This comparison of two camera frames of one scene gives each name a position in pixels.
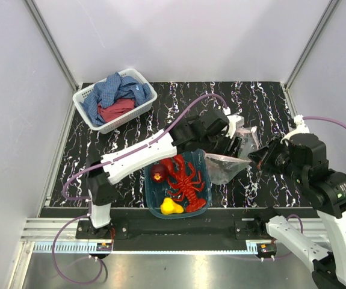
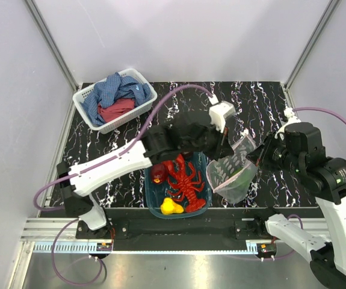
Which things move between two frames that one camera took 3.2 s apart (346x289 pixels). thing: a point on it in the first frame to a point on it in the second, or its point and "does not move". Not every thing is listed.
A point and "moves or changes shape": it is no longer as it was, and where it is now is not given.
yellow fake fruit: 169,207 does not move
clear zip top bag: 222,169 moves or changes shape
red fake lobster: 185,183 does not move
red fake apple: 159,173 does not move
